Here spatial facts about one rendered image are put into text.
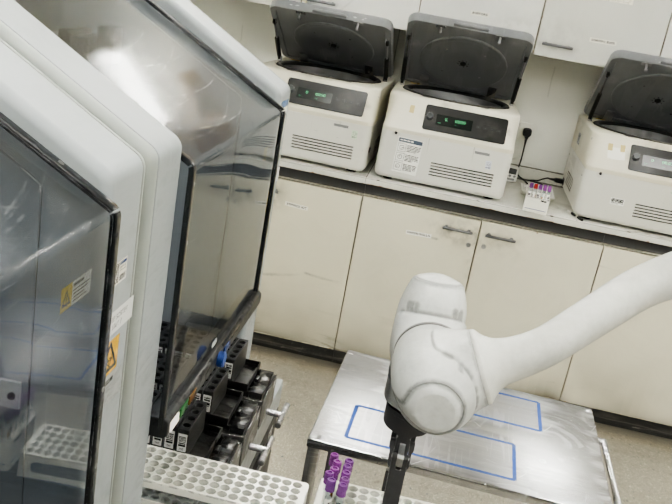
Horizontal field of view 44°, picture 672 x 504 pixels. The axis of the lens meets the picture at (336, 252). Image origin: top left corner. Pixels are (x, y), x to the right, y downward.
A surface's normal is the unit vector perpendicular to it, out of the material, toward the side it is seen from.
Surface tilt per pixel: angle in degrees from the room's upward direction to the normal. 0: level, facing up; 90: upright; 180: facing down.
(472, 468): 0
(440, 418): 93
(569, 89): 90
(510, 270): 90
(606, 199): 90
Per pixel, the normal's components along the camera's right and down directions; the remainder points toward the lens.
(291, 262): -0.15, 0.29
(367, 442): 0.17, -0.94
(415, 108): -0.04, -0.23
